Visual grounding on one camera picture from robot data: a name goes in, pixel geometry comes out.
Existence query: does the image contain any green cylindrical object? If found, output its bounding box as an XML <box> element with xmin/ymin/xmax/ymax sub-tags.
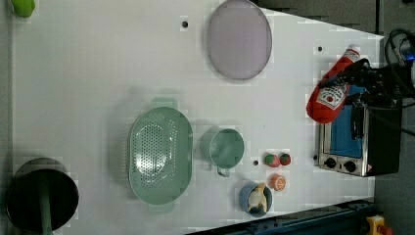
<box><xmin>12</xmin><ymin>0</ymin><xmax>35</xmax><ymax>19</ymax></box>

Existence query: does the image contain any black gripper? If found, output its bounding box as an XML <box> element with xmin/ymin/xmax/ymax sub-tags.
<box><xmin>321</xmin><ymin>59</ymin><xmax>413</xmax><ymax>107</ymax></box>

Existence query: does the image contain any red ketchup bottle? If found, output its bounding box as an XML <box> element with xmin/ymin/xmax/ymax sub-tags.
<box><xmin>306</xmin><ymin>44</ymin><xmax>360</xmax><ymax>124</ymax></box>

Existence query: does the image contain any green metal mug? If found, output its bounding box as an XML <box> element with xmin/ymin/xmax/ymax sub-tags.
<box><xmin>200</xmin><ymin>127</ymin><xmax>245</xmax><ymax>177</ymax></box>

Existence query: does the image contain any round lilac plate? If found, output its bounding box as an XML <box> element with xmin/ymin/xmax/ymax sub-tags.
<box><xmin>207</xmin><ymin>0</ymin><xmax>272</xmax><ymax>79</ymax></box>

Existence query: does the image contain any black cable loop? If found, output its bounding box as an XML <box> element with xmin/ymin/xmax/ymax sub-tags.
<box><xmin>384</xmin><ymin>28</ymin><xmax>415</xmax><ymax>67</ymax></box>

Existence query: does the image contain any green oval strainer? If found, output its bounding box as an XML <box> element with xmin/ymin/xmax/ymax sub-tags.
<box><xmin>128</xmin><ymin>98</ymin><xmax>193</xmax><ymax>213</ymax></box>

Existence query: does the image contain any large toy strawberry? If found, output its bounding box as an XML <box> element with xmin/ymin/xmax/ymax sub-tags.
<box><xmin>264</xmin><ymin>154</ymin><xmax>281</xmax><ymax>167</ymax></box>

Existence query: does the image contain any small toy strawberry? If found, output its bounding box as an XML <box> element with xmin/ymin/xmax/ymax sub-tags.
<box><xmin>280</xmin><ymin>153</ymin><xmax>292</xmax><ymax>165</ymax></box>

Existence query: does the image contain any toy orange half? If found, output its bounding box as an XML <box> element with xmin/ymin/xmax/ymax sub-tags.
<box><xmin>271</xmin><ymin>174</ymin><xmax>287</xmax><ymax>191</ymax></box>

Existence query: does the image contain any blue bowl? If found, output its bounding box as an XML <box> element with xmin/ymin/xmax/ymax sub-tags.
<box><xmin>239</xmin><ymin>182</ymin><xmax>272</xmax><ymax>217</ymax></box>

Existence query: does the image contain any yellow red clamp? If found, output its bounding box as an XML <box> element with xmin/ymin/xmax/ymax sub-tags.
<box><xmin>366</xmin><ymin>215</ymin><xmax>394</xmax><ymax>235</ymax></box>

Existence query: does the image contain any peeled toy banana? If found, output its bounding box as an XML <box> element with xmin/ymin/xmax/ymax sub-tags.
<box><xmin>248</xmin><ymin>183</ymin><xmax>267</xmax><ymax>212</ymax></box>

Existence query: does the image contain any silver toaster oven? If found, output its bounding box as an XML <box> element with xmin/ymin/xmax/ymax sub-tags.
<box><xmin>315</xmin><ymin>105</ymin><xmax>402</xmax><ymax>177</ymax></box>

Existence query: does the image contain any black pot with green handle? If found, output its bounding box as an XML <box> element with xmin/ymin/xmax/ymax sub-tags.
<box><xmin>6</xmin><ymin>158</ymin><xmax>79</xmax><ymax>235</ymax></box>

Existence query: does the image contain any blue metal frame rail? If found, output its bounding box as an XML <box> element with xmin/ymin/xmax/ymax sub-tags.
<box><xmin>188</xmin><ymin>200</ymin><xmax>377</xmax><ymax>235</ymax></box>

